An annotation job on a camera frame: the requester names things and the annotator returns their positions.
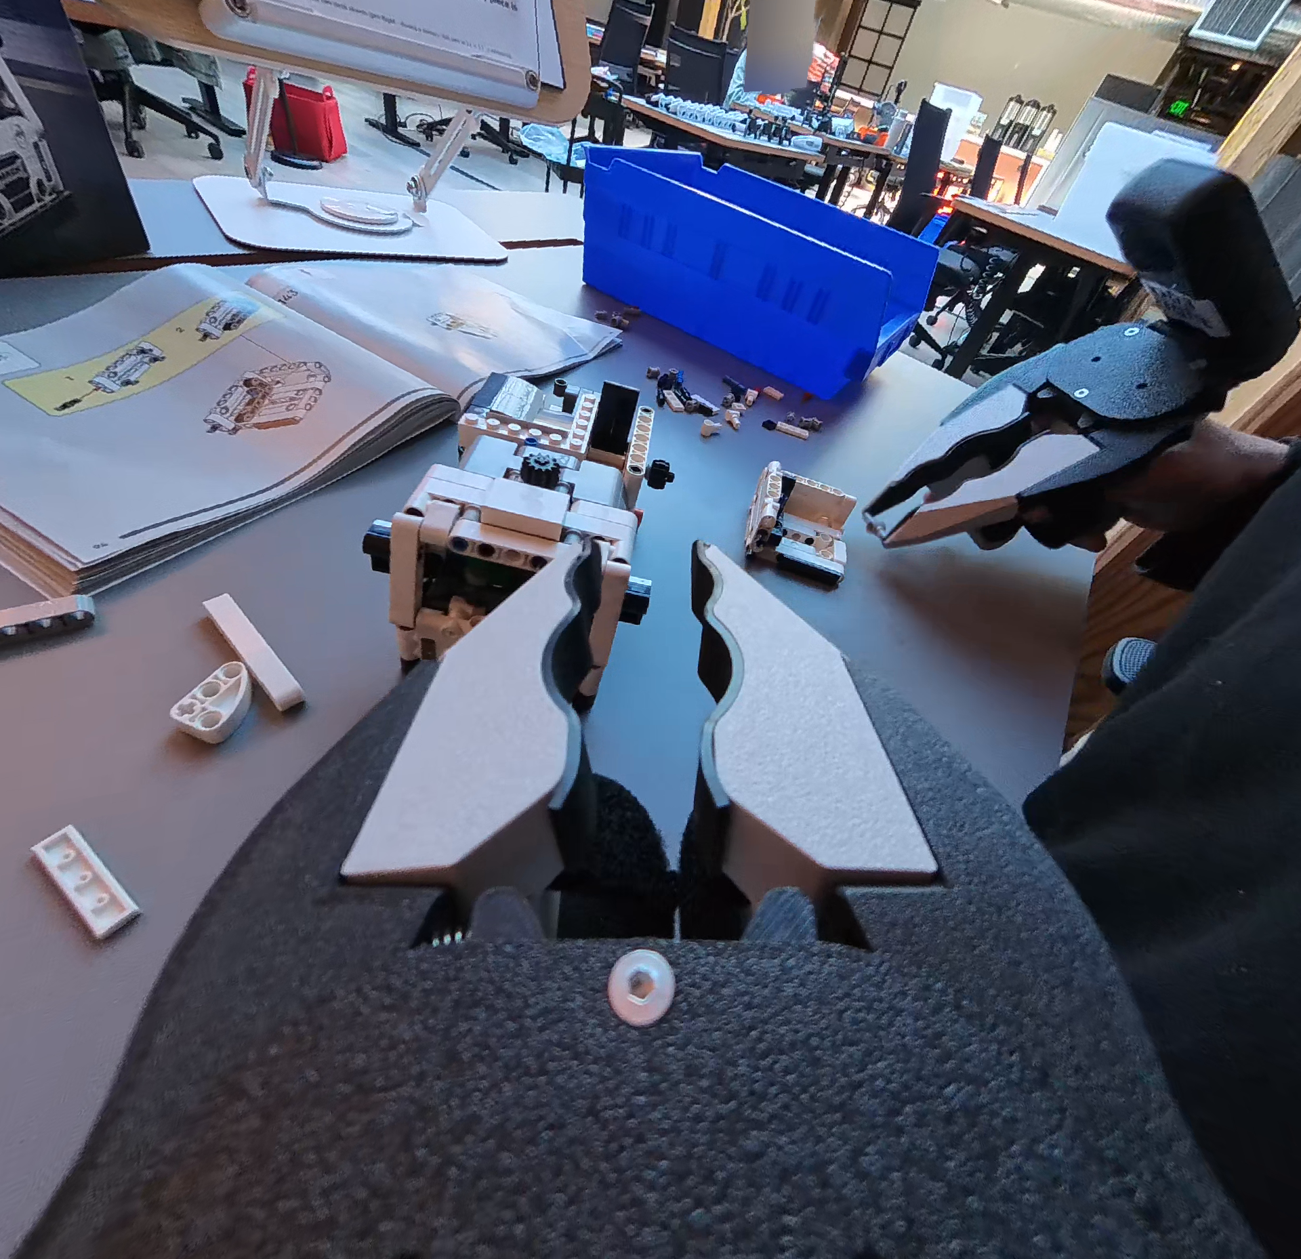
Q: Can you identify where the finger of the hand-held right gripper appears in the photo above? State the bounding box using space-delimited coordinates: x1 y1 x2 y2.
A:
861 382 1038 530
878 431 1105 551

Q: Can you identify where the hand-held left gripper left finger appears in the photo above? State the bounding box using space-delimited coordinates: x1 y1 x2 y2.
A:
340 539 606 937

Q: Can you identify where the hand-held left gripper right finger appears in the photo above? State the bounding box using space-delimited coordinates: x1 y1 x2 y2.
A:
690 541 939 941

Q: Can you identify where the white lego panel assembly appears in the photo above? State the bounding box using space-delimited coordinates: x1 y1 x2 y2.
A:
746 461 860 582

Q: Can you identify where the pile of small lego parts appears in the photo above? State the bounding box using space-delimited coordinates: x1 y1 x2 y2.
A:
591 306 825 446

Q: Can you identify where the white lego tile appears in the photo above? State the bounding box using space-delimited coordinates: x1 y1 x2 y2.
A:
200 594 306 713

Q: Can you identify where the white curved lego beam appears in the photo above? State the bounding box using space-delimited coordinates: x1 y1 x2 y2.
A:
166 661 254 746

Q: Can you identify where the white green lego truck model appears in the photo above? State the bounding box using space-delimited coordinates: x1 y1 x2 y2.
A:
364 372 678 706

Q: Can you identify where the white lego plate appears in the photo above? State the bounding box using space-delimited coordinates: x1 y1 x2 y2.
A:
29 823 142 942

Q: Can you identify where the grey lego beam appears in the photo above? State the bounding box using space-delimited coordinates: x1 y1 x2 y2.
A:
0 596 98 647

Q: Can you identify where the dark lego set box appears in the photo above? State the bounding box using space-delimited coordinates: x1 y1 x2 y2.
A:
0 0 154 278

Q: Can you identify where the person's right hand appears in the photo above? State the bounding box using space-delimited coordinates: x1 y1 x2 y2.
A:
1019 421 1295 554

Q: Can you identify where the black office chair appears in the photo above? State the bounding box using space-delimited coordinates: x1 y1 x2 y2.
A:
889 100 950 237
600 0 654 73
911 241 1023 375
86 30 225 162
665 27 743 106

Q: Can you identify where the wooden desk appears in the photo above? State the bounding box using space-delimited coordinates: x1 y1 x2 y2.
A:
950 194 1138 365

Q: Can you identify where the white box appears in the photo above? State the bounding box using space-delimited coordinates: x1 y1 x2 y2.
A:
1055 121 1221 225

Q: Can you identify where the blue plastic bin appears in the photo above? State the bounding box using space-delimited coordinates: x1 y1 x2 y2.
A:
583 144 941 403

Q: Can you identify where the long work table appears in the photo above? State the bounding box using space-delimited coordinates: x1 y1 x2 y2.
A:
621 90 921 178

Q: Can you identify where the open instruction booklet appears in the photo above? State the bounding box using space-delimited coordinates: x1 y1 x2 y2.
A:
0 260 622 597

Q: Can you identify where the white document holder stand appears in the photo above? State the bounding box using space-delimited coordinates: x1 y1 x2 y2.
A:
50 0 593 265

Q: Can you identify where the red bag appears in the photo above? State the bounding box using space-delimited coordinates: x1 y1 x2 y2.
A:
242 63 348 164

